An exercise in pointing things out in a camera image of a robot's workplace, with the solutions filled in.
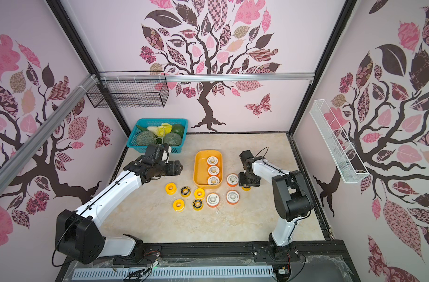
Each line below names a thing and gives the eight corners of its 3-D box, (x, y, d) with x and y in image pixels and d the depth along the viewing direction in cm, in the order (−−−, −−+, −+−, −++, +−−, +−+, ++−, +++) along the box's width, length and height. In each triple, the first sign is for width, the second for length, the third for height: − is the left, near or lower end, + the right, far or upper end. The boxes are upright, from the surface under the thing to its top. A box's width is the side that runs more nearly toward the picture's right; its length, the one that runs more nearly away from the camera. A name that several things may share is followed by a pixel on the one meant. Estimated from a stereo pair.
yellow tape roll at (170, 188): (164, 194, 94) (163, 192, 92) (166, 184, 98) (165, 182, 96) (176, 194, 94) (175, 192, 92) (177, 184, 98) (177, 182, 96)
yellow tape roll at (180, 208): (172, 211, 88) (171, 210, 86) (174, 200, 92) (173, 198, 90) (184, 211, 88) (183, 210, 86) (185, 200, 92) (184, 198, 90)
